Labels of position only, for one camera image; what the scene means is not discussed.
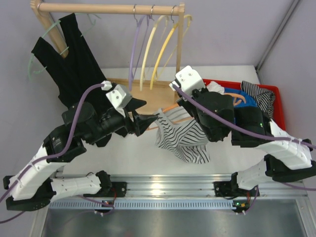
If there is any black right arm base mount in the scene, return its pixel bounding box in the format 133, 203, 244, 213
213, 181, 249, 199

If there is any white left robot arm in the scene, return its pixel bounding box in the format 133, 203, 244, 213
3, 102, 158, 211

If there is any purple plastic hanger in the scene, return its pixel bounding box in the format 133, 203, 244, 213
128, 4, 150, 91

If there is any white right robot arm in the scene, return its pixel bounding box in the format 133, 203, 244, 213
132, 88, 316, 197

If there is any aluminium mounting rail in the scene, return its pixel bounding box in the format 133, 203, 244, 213
110, 174, 307, 199

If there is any blue garment in bin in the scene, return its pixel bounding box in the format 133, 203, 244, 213
224, 88, 257, 108

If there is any red plastic bin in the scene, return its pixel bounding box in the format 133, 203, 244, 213
203, 79, 286, 130

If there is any slotted white cable duct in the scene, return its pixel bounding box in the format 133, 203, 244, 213
49, 199, 250, 211

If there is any white garment in bin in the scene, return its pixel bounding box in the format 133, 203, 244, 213
206, 81, 225, 94

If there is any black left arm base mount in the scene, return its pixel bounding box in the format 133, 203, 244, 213
97, 182, 127, 198

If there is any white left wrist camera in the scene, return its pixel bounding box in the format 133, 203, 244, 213
106, 84, 132, 115

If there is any wooden clothes rack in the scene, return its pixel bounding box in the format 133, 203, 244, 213
30, 0, 185, 114

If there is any cream plastic hanger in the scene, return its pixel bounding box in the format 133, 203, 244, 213
139, 15, 169, 91

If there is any striped garment in bin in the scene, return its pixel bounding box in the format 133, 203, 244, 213
241, 81, 276, 118

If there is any green plastic hanger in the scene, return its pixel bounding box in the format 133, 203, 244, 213
27, 12, 102, 81

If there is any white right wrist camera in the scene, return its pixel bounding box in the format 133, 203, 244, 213
169, 66, 206, 96

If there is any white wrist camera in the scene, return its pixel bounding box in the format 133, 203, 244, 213
106, 84, 132, 115
169, 66, 206, 96

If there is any black white striped tank top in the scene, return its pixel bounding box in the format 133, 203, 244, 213
155, 107, 210, 164

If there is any orange plastic hanger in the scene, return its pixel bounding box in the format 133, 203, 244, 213
162, 93, 246, 124

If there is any yellow plastic hanger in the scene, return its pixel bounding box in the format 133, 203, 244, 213
150, 14, 193, 90

